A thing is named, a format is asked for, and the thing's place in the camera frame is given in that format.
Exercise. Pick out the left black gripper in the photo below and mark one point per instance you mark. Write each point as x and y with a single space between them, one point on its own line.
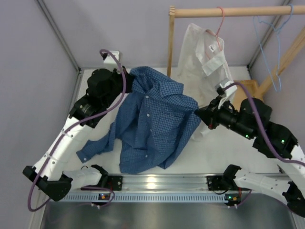
129 79

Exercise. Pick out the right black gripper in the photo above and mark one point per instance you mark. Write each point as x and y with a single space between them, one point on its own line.
210 113

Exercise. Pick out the blue checkered shirt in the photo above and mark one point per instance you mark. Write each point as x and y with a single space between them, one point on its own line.
154 123

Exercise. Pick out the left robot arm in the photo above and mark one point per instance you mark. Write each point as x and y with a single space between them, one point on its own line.
105 92

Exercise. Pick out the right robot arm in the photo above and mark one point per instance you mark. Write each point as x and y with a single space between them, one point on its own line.
274 141

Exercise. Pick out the white shirt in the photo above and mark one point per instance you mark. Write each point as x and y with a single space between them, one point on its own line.
202 64

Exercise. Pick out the wooden clothes rack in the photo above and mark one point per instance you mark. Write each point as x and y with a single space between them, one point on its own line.
297 45

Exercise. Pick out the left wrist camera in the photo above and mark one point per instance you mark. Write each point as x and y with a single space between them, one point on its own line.
109 62

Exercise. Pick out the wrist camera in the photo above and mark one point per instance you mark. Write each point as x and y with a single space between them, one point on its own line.
226 89
109 62

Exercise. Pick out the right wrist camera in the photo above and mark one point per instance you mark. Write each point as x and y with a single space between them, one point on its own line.
226 89

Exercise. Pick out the pink wire hanger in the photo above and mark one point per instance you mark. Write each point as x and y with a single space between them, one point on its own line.
218 33

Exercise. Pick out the aluminium mounting rail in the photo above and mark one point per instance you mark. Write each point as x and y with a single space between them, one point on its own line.
157 181

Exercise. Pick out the left corner aluminium post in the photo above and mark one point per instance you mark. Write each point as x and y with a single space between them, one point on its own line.
50 19

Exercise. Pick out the corner aluminium post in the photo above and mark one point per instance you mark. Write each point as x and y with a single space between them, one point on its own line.
50 19
274 27

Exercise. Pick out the right corner aluminium post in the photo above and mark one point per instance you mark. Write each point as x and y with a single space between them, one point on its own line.
274 27

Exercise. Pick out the perforated cable duct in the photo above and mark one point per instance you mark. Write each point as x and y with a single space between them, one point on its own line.
121 197

